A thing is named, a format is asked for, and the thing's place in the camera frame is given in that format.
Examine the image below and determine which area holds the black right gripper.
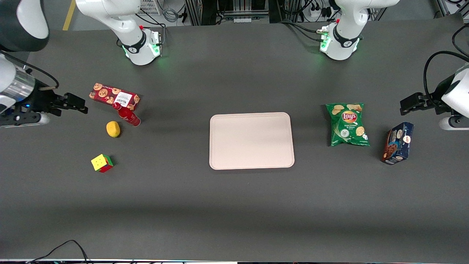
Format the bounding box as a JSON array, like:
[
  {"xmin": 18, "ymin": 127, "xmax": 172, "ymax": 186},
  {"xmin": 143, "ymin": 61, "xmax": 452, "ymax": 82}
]
[{"xmin": 14, "ymin": 89, "xmax": 89, "ymax": 118}]

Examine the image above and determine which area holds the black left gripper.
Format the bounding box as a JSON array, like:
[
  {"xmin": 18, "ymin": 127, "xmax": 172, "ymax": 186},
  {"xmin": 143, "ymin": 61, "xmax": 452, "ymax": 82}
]
[{"xmin": 399, "ymin": 78, "xmax": 455, "ymax": 116}]

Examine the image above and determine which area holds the red coke bottle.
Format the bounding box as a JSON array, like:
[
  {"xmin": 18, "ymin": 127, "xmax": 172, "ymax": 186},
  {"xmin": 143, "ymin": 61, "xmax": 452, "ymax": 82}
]
[{"xmin": 112, "ymin": 102, "xmax": 141, "ymax": 127}]

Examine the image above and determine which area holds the pale pink plastic tray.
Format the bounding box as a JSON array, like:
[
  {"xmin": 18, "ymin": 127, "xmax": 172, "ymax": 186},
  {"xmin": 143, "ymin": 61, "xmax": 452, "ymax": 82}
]
[{"xmin": 209, "ymin": 112, "xmax": 295, "ymax": 171}]

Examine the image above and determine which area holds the red Walkers cookie box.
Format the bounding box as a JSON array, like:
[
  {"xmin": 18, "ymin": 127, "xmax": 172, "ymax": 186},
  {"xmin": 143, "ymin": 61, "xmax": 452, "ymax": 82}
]
[{"xmin": 89, "ymin": 82, "xmax": 141, "ymax": 111}]

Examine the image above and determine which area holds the blue chocolate cookie box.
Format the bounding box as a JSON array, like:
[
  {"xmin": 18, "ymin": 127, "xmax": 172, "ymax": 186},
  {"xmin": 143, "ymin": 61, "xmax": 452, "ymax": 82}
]
[{"xmin": 381, "ymin": 122, "xmax": 415, "ymax": 165}]

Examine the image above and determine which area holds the yellow lemon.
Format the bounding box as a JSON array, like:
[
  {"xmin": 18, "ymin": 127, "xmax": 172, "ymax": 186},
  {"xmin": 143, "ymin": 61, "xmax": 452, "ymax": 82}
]
[{"xmin": 106, "ymin": 121, "xmax": 121, "ymax": 138}]

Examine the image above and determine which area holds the colourful puzzle cube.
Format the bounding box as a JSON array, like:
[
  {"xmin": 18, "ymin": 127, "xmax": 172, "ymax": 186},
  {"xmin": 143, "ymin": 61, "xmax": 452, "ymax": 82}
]
[{"xmin": 91, "ymin": 154, "xmax": 114, "ymax": 173}]

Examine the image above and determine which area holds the green Lay's chips bag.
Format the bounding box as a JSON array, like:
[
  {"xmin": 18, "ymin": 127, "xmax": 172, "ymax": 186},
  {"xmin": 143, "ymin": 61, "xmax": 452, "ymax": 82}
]
[{"xmin": 325, "ymin": 103, "xmax": 370, "ymax": 147}]

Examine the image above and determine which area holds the white perforated box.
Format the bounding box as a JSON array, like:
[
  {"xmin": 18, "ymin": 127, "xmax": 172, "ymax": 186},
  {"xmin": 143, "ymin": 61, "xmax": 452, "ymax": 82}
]
[{"xmin": 136, "ymin": 0, "xmax": 163, "ymax": 16}]

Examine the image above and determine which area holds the white power strip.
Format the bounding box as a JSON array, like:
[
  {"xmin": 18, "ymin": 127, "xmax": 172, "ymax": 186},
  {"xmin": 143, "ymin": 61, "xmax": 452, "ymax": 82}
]
[{"xmin": 310, "ymin": 5, "xmax": 332, "ymax": 19}]

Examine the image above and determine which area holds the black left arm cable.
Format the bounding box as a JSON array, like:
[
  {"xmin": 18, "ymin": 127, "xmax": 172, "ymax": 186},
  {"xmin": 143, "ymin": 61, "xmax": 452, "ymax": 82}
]
[{"xmin": 423, "ymin": 51, "xmax": 469, "ymax": 104}]

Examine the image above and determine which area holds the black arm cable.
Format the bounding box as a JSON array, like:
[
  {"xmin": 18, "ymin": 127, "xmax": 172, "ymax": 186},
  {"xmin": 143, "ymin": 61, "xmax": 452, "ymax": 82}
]
[
  {"xmin": 423, "ymin": 51, "xmax": 469, "ymax": 104},
  {"xmin": 0, "ymin": 51, "xmax": 60, "ymax": 91}
]

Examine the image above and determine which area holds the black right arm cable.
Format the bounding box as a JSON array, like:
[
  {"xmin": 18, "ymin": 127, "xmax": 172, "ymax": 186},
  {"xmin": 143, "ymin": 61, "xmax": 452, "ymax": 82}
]
[{"xmin": 0, "ymin": 51, "xmax": 60, "ymax": 91}]

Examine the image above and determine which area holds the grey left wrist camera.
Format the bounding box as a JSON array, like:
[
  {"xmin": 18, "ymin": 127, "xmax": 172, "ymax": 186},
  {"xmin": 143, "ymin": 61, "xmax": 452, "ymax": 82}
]
[{"xmin": 439, "ymin": 115, "xmax": 469, "ymax": 131}]

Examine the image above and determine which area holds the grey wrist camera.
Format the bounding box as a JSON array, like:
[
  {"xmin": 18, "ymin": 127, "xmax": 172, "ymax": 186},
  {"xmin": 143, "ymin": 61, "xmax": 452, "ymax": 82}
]
[
  {"xmin": 439, "ymin": 115, "xmax": 469, "ymax": 131},
  {"xmin": 0, "ymin": 113, "xmax": 50, "ymax": 128}
]

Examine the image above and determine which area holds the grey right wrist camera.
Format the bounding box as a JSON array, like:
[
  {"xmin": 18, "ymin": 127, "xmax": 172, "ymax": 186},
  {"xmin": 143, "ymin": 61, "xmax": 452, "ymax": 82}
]
[{"xmin": 0, "ymin": 113, "xmax": 50, "ymax": 128}]

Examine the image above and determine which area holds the black looping side cable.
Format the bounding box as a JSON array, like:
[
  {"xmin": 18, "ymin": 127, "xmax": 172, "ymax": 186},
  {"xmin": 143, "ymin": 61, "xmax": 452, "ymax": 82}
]
[{"xmin": 452, "ymin": 23, "xmax": 469, "ymax": 58}]

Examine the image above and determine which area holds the aluminium corner frame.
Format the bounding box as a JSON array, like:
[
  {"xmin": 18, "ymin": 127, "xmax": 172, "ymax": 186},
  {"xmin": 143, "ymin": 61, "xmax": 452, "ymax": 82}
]
[{"xmin": 435, "ymin": 0, "xmax": 469, "ymax": 16}]

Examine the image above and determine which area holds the black right base cable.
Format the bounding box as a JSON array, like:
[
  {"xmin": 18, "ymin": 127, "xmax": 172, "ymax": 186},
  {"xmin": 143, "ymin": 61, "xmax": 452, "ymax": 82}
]
[{"xmin": 117, "ymin": 13, "xmax": 167, "ymax": 48}]

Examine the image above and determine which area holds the black base cable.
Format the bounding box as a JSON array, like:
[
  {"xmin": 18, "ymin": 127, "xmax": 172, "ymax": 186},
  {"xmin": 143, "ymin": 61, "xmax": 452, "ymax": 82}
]
[
  {"xmin": 117, "ymin": 13, "xmax": 167, "ymax": 48},
  {"xmin": 279, "ymin": 19, "xmax": 330, "ymax": 42}
]

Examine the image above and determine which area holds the grey coiled cable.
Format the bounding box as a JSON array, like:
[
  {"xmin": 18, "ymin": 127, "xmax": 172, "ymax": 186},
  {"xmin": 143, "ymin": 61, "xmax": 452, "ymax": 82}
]
[{"xmin": 162, "ymin": 6, "xmax": 180, "ymax": 23}]

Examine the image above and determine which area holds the black left base cable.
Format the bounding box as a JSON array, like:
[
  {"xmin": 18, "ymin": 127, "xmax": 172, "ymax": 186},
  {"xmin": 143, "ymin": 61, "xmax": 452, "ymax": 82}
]
[{"xmin": 279, "ymin": 19, "xmax": 330, "ymax": 42}]

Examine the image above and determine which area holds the black table edge cable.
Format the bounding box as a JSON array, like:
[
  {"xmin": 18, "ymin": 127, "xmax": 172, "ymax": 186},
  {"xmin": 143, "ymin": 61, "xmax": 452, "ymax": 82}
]
[{"xmin": 25, "ymin": 240, "xmax": 91, "ymax": 264}]

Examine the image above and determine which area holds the aluminium frame rack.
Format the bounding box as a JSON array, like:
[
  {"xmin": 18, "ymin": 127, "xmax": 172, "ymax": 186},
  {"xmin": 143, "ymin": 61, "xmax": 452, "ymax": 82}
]
[{"xmin": 184, "ymin": 0, "xmax": 281, "ymax": 26}]

